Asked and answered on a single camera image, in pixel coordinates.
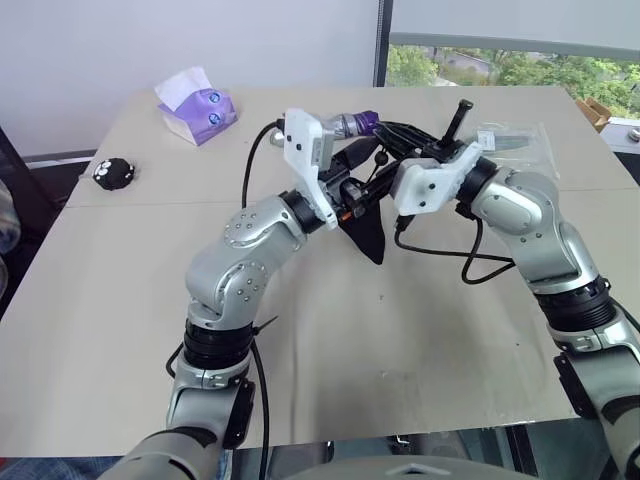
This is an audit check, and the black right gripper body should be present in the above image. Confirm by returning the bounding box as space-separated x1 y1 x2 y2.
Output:
399 136 467 164

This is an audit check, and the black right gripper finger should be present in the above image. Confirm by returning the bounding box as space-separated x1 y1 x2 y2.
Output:
373 121 437 146
383 134 432 157

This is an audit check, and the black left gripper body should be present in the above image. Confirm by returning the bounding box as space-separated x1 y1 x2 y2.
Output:
321 167 397 224

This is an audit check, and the black drawstring pouch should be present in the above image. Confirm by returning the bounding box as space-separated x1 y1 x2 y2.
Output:
338 149 389 266

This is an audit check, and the clear bottle with purple label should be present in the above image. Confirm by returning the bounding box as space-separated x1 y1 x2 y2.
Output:
323 109 384 140

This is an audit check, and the black upright rod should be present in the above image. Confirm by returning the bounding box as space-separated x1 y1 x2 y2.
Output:
443 99 475 147

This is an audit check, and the clear plastic bag with black item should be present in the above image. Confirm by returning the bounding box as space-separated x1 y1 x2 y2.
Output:
468 121 562 179

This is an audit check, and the grey metal railing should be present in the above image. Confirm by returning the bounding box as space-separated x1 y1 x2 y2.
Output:
389 30 640 62

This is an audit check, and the purple tissue pack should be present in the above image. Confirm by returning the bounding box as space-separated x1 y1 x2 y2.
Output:
153 66 241 148

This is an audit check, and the brown cardboard box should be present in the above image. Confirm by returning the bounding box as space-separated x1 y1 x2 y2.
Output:
574 96 614 134

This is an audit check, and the black round toy with eyes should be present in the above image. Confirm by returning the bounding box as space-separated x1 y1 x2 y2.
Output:
93 157 138 191

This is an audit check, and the black furniture edge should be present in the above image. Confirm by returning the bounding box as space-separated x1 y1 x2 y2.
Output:
0 124 97 321

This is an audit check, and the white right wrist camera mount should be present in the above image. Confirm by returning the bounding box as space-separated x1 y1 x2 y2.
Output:
391 141 484 217

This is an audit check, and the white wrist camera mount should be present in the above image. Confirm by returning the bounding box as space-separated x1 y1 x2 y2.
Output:
391 141 484 217
282 106 339 232

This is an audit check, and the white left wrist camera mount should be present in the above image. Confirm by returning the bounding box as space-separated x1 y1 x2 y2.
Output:
282 106 339 232

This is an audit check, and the dark window frame post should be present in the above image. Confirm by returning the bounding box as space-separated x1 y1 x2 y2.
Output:
371 0 396 89

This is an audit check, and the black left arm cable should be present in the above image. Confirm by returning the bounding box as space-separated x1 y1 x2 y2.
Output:
241 118 287 449

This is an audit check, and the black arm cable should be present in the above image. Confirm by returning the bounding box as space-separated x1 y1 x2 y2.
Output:
241 118 287 449
393 198 517 287

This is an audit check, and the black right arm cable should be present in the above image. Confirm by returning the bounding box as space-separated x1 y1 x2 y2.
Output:
393 198 517 287

